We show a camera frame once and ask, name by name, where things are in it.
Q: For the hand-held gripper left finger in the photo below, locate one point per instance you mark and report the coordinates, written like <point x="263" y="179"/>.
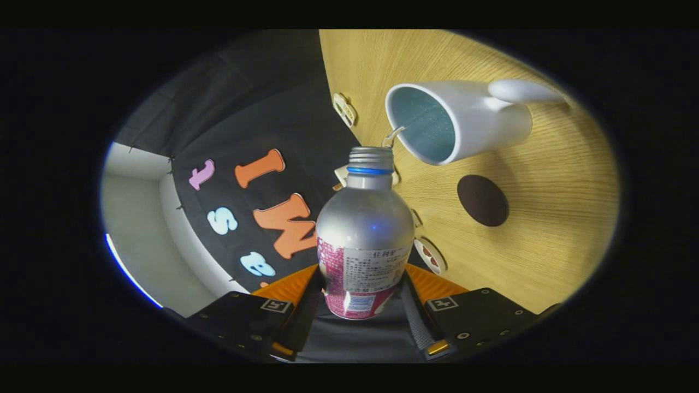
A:
<point x="306" y="322"/>

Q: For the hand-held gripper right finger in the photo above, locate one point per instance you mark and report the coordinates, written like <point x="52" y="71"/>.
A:
<point x="418" y="322"/>

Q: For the silver bottle with red label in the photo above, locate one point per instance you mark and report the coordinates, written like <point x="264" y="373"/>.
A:
<point x="365" y="218"/>

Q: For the dark brown round coaster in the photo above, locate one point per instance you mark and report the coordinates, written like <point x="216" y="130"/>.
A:
<point x="483" y="200"/>

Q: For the clear juice stream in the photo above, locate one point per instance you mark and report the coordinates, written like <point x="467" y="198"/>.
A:
<point x="394" y="135"/>

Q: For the white cup with blue inside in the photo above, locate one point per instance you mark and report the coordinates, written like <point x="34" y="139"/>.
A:
<point x="486" y="125"/>

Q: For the white round plate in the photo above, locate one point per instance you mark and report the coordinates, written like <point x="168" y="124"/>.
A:
<point x="437" y="254"/>

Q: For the white toaster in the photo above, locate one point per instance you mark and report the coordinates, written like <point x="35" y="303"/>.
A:
<point x="341" y="177"/>

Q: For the wooden table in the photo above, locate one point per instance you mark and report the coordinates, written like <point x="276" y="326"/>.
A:
<point x="546" y="218"/>

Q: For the small white divided dish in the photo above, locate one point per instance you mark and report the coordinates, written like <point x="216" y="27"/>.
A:
<point x="344" y="109"/>

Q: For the black backdrop cloth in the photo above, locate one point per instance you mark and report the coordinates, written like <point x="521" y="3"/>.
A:
<point x="273" y="98"/>

